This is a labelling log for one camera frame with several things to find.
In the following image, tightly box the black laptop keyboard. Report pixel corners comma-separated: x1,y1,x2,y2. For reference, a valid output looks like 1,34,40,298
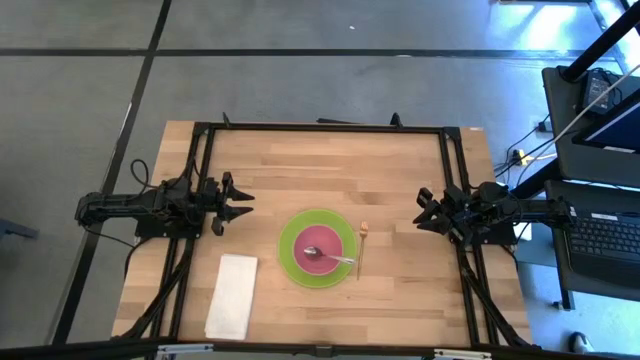
562,209,640,290

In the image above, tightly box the silver crossbar bracket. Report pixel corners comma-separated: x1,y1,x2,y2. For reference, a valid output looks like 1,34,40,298
156,342,215,359
432,348,492,360

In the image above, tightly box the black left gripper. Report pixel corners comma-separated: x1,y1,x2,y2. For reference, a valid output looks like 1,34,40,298
211,172,256,236

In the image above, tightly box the person's shoe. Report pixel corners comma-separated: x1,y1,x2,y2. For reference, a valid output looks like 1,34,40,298
568,331,597,355

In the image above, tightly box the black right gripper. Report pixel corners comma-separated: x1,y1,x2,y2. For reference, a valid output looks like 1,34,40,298
411,187,474,246

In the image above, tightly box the pink plastic bowl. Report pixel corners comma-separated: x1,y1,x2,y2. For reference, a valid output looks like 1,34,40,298
292,223,345,276

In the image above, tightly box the white folded napkin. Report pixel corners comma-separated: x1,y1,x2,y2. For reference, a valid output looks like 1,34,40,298
203,253,260,342

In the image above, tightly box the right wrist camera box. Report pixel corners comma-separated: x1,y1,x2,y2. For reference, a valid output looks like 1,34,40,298
444,184,471,207

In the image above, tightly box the black aluminium crossbar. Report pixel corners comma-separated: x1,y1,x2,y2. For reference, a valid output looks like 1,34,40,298
0,337,640,360

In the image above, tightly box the green plastic plate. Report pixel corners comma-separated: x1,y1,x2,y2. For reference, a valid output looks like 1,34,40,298
277,208,359,290

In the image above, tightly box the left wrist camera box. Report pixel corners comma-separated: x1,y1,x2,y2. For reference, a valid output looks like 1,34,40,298
198,177,222,201

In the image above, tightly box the black power adapter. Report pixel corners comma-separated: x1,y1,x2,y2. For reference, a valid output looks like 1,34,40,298
582,69,624,117

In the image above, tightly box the dark computer screen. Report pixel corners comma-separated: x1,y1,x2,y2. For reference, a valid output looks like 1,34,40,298
571,92,640,155

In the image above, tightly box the silver metal spoon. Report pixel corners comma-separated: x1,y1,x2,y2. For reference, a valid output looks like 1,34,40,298
303,245,357,265

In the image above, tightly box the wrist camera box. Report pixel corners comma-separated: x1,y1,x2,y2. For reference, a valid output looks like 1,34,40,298
444,184,471,207
198,177,222,201

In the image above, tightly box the grey chair base leg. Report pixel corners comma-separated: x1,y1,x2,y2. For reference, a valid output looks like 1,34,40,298
0,218,40,241

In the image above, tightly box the black diagonal bar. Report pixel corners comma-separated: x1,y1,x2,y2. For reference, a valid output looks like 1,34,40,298
504,158,562,201

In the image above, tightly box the black aluminium table frame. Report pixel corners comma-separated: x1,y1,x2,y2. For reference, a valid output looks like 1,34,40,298
112,112,541,351

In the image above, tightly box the black diagonal pole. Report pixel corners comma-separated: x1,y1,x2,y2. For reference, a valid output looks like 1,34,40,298
563,0,640,82

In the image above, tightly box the white cable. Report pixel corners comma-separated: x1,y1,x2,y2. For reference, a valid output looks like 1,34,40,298
548,63,640,147

